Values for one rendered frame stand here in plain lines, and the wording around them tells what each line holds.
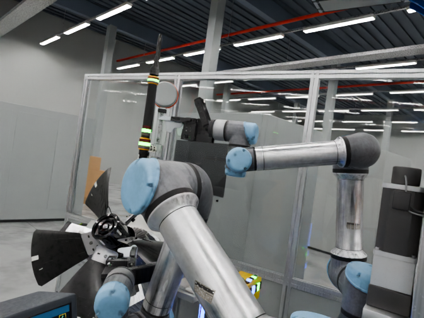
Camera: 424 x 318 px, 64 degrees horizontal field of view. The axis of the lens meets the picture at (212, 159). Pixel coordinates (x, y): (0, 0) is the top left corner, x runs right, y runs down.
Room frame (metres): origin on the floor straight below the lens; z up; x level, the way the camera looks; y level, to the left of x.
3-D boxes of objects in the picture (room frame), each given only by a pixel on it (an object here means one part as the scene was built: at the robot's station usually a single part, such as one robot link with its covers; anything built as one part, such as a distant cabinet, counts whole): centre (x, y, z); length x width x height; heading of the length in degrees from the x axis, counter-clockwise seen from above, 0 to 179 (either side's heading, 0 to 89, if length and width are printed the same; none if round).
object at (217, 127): (1.21, -0.02, 1.64); 0.08 x 0.05 x 0.08; 160
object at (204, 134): (1.24, 0.06, 1.63); 0.12 x 0.08 x 0.09; 70
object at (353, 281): (1.04, -0.51, 1.20); 0.13 x 0.12 x 0.14; 177
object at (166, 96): (2.02, 0.33, 1.88); 0.17 x 0.15 x 0.16; 60
